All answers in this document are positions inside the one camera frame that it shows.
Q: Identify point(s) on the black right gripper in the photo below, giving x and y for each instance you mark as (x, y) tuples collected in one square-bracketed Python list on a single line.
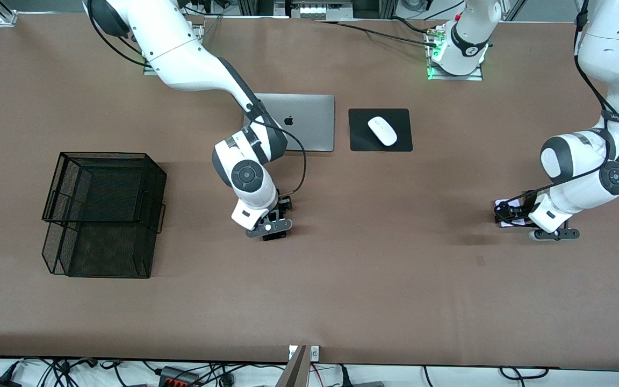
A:
[(283, 205)]

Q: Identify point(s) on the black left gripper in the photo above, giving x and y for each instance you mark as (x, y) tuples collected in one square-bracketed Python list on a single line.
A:
[(519, 210)]

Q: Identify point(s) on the lavender flip phone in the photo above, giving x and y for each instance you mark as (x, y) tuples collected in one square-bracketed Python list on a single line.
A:
[(499, 202)]

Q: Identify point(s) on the black slab phone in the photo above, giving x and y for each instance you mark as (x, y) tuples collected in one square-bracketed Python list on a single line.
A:
[(271, 237)]

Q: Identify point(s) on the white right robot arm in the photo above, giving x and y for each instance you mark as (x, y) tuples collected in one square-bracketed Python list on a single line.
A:
[(180, 54)]

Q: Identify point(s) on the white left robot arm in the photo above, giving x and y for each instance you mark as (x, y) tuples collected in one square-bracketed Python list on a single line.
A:
[(610, 54)]

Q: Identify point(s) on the silver closed laptop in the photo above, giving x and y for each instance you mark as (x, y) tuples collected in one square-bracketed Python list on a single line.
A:
[(315, 123)]

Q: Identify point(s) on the white computer mouse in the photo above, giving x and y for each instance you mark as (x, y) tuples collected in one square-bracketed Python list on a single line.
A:
[(382, 130)]

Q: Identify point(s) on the black mouse pad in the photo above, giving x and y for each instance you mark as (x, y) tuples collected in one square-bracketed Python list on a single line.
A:
[(363, 134)]

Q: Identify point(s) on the black mesh two-tier organizer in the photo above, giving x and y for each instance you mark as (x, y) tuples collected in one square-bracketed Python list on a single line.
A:
[(105, 215)]

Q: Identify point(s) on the black power strip red switches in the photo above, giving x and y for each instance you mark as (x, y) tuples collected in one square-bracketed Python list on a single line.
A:
[(180, 376)]

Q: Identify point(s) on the grey power strip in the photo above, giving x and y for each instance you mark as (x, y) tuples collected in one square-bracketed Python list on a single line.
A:
[(368, 384)]

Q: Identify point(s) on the white terminal block device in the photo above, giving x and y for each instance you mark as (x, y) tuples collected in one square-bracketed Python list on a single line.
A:
[(317, 9)]

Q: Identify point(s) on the aluminium corner profile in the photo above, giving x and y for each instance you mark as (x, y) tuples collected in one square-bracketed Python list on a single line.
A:
[(6, 16)]

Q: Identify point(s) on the white clamp bracket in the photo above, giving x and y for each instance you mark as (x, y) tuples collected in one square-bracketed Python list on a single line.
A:
[(292, 352), (315, 352)]

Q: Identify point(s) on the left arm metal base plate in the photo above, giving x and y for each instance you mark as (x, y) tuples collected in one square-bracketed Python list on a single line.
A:
[(470, 78)]

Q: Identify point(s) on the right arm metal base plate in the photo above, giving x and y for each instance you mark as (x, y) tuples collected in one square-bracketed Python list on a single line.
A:
[(146, 71)]

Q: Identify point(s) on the aluminium frame post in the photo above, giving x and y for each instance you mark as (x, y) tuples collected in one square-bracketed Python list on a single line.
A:
[(388, 8), (256, 6)]

